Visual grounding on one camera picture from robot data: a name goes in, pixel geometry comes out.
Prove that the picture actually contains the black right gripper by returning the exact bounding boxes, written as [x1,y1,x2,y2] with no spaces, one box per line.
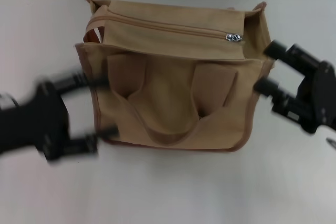
[253,39,336,134]

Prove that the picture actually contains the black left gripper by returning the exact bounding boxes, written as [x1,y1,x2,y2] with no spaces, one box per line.
[0,68,119,163]

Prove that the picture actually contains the khaki canvas food bag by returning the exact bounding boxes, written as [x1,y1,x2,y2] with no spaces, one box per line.
[75,0,275,154]

